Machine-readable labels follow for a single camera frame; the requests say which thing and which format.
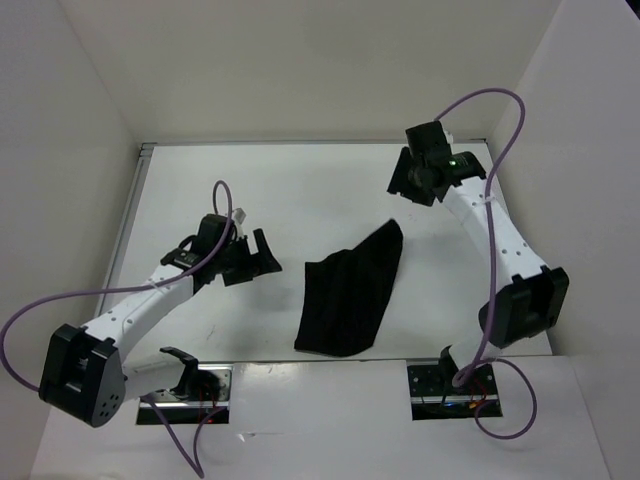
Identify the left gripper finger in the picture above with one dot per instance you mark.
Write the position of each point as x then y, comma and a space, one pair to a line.
238, 275
264, 260

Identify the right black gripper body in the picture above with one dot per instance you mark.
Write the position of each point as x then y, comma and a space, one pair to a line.
414, 181

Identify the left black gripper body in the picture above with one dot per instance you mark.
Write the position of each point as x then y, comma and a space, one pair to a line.
236, 257

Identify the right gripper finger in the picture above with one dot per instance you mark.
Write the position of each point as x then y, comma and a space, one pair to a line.
427, 197
399, 183

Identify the black skirt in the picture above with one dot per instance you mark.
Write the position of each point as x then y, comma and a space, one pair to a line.
347, 293

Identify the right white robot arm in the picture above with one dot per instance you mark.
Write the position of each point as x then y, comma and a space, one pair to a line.
526, 295

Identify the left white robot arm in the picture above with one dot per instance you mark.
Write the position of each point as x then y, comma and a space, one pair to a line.
87, 374

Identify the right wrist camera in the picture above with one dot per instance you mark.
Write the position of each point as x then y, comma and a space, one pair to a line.
427, 140

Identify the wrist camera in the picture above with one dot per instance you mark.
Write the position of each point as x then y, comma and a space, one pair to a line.
427, 140
211, 231

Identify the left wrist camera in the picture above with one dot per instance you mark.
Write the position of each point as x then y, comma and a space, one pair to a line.
211, 231

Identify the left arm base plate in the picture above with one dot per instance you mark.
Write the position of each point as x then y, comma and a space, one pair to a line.
209, 398

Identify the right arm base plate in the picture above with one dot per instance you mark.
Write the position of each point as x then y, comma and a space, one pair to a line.
433, 398

